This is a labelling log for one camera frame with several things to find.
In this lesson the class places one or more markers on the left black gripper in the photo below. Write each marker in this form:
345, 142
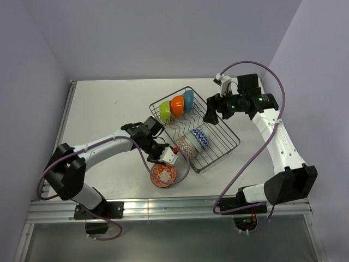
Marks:
155, 159

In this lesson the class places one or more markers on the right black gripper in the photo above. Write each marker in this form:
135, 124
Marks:
214, 102

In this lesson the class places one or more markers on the orange floral bowl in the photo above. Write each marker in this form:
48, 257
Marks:
162, 175

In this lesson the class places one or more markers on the blue ceramic bowl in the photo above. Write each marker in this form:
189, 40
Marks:
188, 100

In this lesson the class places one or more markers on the brown patterned bowl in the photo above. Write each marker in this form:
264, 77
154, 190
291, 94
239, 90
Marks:
186, 147

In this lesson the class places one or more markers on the orange bowl white inside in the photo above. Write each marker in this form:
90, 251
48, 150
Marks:
177, 106

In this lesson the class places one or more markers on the orange patterned bowl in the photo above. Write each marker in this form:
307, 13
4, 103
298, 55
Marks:
201, 137

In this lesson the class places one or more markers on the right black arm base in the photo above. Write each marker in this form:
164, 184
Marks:
249, 220

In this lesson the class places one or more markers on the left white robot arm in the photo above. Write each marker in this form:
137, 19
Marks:
66, 169

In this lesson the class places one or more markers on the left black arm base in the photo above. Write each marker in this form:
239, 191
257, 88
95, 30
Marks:
100, 220

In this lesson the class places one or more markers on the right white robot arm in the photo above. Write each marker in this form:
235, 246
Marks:
293, 178

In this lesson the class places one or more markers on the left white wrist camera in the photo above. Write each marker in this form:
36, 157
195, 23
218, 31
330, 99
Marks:
168, 156

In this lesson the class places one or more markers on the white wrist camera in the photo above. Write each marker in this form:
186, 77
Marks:
168, 156
224, 81

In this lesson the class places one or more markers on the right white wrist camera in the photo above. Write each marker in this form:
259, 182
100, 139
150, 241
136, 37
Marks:
224, 81

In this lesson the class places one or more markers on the grey wire dish rack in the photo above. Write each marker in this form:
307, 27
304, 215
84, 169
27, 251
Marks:
222, 139

